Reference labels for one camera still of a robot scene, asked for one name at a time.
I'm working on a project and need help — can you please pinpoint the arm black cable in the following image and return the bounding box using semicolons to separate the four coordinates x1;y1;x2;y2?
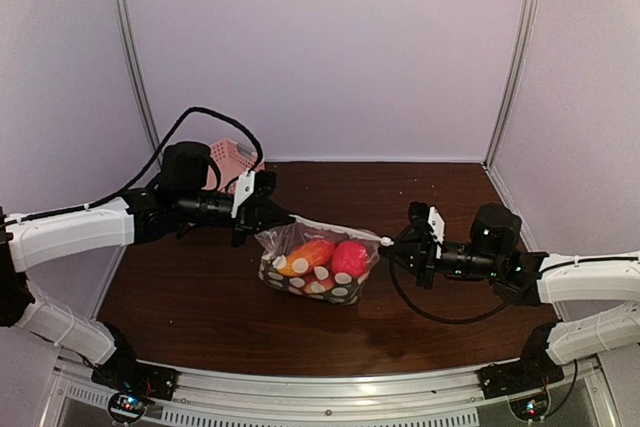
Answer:
389;246;516;324
0;106;265;228

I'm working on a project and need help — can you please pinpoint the clear zip top bag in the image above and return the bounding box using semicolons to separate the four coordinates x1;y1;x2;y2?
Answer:
256;216;393;306

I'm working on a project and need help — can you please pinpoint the red fake fruit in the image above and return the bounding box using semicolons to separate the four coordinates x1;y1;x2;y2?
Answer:
331;241;369;278

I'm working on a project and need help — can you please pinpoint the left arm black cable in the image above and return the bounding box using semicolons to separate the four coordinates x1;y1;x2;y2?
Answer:
0;106;265;228

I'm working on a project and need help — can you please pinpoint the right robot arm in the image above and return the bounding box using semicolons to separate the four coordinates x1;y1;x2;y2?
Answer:
380;202;639;389

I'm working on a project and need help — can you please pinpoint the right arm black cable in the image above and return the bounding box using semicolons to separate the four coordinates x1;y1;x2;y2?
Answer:
389;246;516;324

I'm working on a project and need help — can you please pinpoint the aluminium front rail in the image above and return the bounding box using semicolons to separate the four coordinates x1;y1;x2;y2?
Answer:
49;341;616;427

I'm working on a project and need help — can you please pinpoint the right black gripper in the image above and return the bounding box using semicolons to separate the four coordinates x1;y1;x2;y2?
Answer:
378;232;502;291

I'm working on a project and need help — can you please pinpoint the left aluminium corner post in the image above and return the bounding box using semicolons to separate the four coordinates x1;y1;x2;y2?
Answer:
114;0;160;151

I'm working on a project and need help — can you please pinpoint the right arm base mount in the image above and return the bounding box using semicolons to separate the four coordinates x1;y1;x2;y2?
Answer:
477;360;565;422

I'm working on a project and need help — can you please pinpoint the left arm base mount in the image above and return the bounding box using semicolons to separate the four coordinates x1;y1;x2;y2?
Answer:
86;362;178;425

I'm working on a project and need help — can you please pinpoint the aluminium corner post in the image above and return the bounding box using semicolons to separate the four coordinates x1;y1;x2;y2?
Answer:
483;0;539;171
114;0;160;151

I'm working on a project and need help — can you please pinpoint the orange fake mango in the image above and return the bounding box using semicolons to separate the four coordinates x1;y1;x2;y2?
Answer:
272;239;336;277

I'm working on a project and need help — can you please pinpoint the pink perforated plastic basket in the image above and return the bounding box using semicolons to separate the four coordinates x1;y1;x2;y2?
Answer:
205;139;257;194

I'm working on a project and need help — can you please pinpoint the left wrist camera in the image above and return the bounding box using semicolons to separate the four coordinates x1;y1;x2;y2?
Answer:
231;170;256;219

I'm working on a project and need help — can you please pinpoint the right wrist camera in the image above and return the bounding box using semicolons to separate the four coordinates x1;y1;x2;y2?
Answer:
427;206;445;246

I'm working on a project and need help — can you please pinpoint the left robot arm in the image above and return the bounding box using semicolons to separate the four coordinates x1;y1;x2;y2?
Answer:
1;142;294;391

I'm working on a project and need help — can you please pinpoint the right aluminium corner post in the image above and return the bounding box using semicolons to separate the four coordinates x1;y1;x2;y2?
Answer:
483;0;539;171

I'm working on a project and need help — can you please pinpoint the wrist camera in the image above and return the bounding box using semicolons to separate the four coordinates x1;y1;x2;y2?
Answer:
231;170;256;219
427;206;445;246

